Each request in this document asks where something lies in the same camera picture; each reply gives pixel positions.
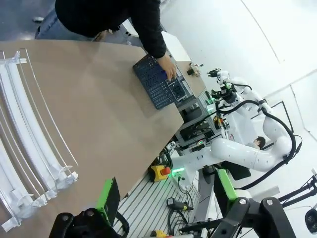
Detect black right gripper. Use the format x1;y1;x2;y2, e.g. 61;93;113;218
217;83;235;99

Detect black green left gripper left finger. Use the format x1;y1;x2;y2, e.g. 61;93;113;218
48;176;122;238

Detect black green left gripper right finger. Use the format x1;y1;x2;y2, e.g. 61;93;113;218
210;169;298;238

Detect person's left forearm black sleeve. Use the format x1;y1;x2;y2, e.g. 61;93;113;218
137;14;168;60

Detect white plastic dispenser pusher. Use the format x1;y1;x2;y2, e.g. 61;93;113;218
14;193;34;214
58;165;74;183

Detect white can dispenser rack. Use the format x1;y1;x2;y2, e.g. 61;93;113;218
0;48;80;230

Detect person's left hand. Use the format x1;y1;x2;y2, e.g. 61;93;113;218
157;54;178;81

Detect person's right hand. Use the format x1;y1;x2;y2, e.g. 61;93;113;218
93;31;107;42

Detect brown side table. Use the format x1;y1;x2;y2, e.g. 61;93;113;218
177;60;208;100

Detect small toy figures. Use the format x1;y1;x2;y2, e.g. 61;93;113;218
187;63;205;77

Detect black yellow handheld tool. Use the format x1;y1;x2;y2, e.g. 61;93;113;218
166;197;194;211

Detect black-haired background person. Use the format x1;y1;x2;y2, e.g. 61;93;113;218
252;135;267;151

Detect yellow emergency stop box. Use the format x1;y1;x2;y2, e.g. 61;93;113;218
150;165;172;183
150;230;169;238

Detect white table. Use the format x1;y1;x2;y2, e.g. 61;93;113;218
160;31;193;62

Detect large grey plastic basket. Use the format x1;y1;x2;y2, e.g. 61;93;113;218
133;54;186;110

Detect person torso in black jacket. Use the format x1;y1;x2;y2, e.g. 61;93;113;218
34;0;164;42

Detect aluminium frame equipment rack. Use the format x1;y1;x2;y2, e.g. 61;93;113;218
174;86;223;149

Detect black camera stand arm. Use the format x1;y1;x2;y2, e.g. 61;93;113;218
277;167;317;206

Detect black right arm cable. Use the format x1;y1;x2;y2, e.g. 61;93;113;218
215;99;303;194

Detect black round camera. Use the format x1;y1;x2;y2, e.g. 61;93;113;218
304;208;317;234

